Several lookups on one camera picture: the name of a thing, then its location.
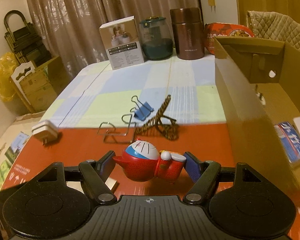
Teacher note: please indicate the brown metal thermos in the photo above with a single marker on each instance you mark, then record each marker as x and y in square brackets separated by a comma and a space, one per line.
[187, 27]

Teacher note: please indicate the blue binder clip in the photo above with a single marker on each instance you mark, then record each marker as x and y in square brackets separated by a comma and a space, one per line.
[140, 111]

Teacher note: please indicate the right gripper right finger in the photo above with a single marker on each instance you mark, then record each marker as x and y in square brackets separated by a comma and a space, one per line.
[206, 176]

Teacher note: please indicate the red Doraemon teapot figurine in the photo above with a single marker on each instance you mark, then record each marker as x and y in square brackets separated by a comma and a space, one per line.
[141, 161]

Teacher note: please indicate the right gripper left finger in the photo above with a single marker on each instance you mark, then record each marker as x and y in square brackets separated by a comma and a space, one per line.
[93, 175]

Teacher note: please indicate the white product box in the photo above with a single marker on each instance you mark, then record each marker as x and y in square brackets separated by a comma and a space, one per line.
[121, 42]

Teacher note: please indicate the red instant rice box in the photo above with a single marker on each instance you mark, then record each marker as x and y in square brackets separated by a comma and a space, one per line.
[213, 30]

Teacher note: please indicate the brown cardboard box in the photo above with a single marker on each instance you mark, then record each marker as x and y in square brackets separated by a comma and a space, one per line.
[258, 81]

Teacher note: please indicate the beige quilted chair cover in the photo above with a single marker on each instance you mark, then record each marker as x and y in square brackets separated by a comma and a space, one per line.
[274, 26]

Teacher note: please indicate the green glass jar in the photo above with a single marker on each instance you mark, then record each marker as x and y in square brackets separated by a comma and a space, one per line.
[156, 40]

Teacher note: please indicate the yellow plastic bag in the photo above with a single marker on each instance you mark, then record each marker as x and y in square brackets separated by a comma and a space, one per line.
[8, 64]

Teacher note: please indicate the white power plug adapter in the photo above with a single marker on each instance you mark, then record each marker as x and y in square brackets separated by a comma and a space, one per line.
[45, 131]

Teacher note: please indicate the green printed box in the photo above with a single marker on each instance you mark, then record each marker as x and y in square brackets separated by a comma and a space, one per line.
[9, 155]

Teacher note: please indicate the checkered table cloth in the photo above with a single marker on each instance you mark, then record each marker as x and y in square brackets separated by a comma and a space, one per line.
[100, 94]

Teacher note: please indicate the cardboard boxes on floor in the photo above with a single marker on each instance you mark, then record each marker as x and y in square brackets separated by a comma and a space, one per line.
[38, 87]

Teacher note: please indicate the silver wire stand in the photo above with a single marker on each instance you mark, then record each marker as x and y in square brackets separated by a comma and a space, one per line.
[112, 134]

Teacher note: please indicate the blue white small packet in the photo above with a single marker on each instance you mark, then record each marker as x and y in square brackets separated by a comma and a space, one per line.
[290, 140]

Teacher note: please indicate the brown curtain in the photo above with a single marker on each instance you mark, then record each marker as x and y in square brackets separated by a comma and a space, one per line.
[70, 28]

